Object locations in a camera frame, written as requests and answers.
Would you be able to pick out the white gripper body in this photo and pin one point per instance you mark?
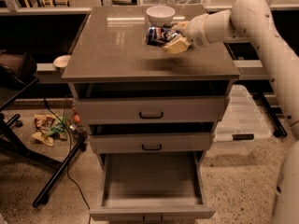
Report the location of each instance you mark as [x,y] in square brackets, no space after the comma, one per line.
[196,30]

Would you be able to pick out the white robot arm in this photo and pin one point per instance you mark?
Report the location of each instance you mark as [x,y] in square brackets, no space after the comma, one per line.
[251,21]

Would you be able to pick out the grey drawer cabinet with counter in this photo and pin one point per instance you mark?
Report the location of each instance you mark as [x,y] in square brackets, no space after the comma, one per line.
[112,61]

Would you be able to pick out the grey top drawer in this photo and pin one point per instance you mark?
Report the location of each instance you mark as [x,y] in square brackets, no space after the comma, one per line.
[150,110]

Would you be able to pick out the grey drawer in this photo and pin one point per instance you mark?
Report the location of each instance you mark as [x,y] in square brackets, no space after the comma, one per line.
[162,142]
[152,187]
[150,110]

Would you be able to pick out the grey middle drawer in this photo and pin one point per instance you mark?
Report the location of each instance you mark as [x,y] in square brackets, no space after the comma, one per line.
[162,142]

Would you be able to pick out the grey bottom drawer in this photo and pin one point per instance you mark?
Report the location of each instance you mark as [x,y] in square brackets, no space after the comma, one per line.
[152,187]

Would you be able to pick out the white ceramic bowl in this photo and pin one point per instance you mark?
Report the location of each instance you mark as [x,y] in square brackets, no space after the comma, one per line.
[160,16]

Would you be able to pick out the clear plastic storage bin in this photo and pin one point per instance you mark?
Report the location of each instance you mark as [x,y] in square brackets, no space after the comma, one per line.
[242,125]

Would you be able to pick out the small round white dish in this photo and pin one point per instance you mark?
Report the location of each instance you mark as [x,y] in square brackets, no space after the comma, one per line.
[61,61]

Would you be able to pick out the black wheeled stand leg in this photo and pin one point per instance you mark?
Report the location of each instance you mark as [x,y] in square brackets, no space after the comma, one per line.
[279,130]

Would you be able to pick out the snack bags on floor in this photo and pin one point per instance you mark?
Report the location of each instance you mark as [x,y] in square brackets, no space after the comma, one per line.
[47,128]

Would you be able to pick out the wire basket with items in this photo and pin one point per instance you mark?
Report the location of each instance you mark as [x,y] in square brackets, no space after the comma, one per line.
[71,119]

